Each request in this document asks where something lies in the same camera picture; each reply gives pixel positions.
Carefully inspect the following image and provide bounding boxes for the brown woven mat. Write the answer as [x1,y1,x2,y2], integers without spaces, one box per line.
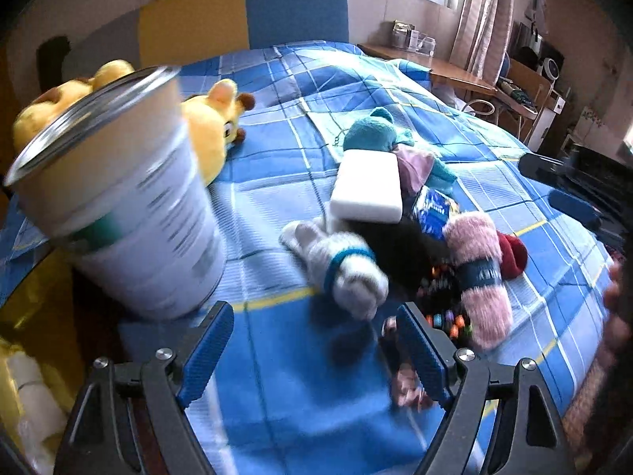
[563,351,610,458]

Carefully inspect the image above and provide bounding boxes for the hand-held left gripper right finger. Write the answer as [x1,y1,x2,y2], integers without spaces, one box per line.
[396,301,579,475]

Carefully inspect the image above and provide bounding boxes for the white sock blue stripe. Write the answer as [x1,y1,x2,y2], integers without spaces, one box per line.
[279,218,390,320]

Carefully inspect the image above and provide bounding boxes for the blue tissue packet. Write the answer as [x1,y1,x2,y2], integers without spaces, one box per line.
[410,187,462,243]

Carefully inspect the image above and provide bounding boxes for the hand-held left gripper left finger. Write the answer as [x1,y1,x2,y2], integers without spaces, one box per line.
[53,301,235,475]

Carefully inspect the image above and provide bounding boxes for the blue plaid bedsheet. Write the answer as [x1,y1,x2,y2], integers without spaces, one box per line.
[0,42,616,475]

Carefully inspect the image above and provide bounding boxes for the clear desk organizer boxes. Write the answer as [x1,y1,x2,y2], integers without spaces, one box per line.
[392,21,436,56]

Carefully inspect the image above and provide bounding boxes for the pink patterned curtain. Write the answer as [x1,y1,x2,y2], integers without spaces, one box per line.
[452,0,515,80]

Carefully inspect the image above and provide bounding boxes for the black cloth colourful print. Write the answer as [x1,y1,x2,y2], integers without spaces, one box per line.
[366,218,476,344]

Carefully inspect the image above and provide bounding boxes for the teal plush toy pink scarf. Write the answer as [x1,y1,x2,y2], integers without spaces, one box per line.
[343,107,458,194]

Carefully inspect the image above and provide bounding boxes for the wooden shelf unit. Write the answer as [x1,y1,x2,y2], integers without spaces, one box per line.
[495,57,567,155]

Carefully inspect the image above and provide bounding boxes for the red fuzzy sock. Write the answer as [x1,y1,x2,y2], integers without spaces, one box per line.
[497,232,529,279]

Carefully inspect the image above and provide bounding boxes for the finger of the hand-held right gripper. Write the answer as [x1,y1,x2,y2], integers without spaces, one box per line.
[548,189,603,232]
[519,152,574,182]

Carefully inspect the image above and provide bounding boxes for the pink fuzzy sock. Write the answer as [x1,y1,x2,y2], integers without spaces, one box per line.
[442,212,514,350]

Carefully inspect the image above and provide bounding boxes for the blue yellow grey headboard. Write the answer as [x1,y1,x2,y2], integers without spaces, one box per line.
[62,0,349,80]

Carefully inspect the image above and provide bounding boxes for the white wire chair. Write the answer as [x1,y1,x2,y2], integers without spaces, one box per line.
[462,99,537,149]

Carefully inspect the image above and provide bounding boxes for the pink patterned cloth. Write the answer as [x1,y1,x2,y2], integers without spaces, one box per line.
[383,317,437,411]

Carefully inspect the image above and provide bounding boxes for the yellow giraffe plush toy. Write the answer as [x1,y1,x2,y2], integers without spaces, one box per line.
[12,59,255,184]

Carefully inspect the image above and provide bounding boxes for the yellow bag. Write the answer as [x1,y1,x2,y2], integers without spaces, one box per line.
[0,257,87,471]

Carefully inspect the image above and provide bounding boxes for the wooden desk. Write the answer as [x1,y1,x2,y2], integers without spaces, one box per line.
[358,44,498,95]

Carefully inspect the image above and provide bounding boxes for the white foam sponge block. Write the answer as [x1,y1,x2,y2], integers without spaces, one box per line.
[330,150,404,222]

